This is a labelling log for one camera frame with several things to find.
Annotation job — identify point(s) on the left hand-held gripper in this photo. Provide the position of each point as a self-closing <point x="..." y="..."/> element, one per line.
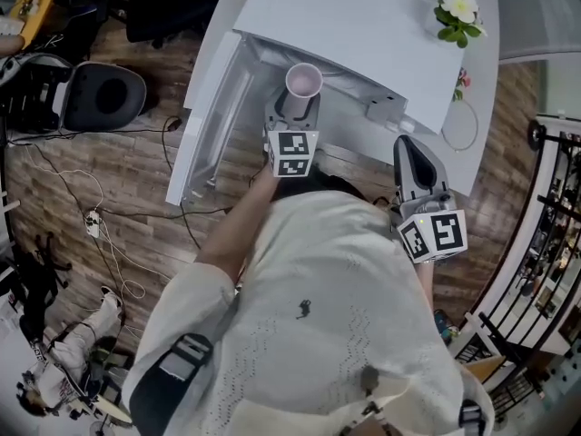
<point x="290" y="148"/>

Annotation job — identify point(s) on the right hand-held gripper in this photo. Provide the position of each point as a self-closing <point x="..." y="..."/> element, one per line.
<point x="447" y="234"/>

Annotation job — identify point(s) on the green cup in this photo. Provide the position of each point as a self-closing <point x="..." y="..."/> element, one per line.
<point x="303" y="82"/>

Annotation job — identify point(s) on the white microwave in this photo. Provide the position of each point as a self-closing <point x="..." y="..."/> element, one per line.
<point x="340" y="16"/>

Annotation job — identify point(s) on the person's left forearm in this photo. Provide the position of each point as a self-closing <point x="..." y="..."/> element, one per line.
<point x="236" y="225"/>

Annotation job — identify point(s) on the person's right forearm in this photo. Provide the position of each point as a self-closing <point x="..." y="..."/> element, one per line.
<point x="426" y="280"/>

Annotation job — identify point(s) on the clear round plate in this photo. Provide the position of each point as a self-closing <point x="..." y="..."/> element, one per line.
<point x="460" y="125"/>

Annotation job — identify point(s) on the white table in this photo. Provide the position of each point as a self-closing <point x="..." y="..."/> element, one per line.
<point x="485" y="107"/>

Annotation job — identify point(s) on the black metal railing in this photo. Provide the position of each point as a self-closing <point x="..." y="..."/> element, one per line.
<point x="538" y="132"/>

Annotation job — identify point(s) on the person's white sweater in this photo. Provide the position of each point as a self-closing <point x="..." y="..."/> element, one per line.
<point x="327" y="289"/>

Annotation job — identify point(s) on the teal item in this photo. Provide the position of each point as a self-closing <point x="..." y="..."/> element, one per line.
<point x="445" y="327"/>

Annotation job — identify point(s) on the black office chair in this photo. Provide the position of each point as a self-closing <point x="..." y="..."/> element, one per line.
<point x="172" y="12"/>

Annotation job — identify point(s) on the potted white flowers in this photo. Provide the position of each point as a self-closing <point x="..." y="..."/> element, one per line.
<point x="458" y="14"/>

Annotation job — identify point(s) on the black open case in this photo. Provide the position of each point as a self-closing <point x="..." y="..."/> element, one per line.
<point x="109" y="98"/>

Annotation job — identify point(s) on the wooden board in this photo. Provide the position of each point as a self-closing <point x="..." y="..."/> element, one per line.
<point x="488" y="368"/>

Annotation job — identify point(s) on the white power strip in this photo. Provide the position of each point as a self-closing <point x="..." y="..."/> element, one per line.
<point x="93" y="224"/>

